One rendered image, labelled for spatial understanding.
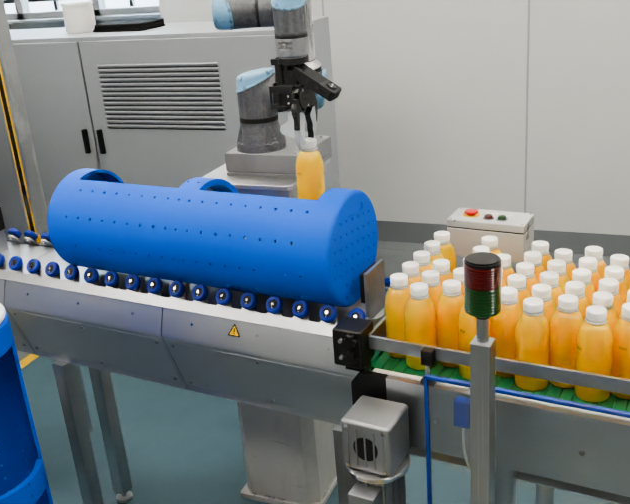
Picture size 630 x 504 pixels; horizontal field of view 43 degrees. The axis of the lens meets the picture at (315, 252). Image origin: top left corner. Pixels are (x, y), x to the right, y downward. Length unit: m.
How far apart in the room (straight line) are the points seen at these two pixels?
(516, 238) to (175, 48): 2.15
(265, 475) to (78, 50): 2.24
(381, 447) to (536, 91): 3.13
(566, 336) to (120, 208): 1.16
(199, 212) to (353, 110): 2.90
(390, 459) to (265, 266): 0.54
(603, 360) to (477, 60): 3.10
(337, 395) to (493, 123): 2.85
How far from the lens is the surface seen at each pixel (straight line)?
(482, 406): 1.53
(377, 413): 1.72
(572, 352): 1.70
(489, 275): 1.39
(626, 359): 1.67
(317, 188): 1.91
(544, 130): 4.58
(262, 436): 2.74
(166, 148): 3.90
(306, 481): 2.78
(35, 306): 2.51
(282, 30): 1.84
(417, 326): 1.73
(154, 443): 3.30
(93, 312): 2.35
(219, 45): 3.64
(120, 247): 2.16
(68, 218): 2.27
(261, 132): 2.38
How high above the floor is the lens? 1.79
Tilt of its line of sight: 21 degrees down
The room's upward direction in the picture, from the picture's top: 5 degrees counter-clockwise
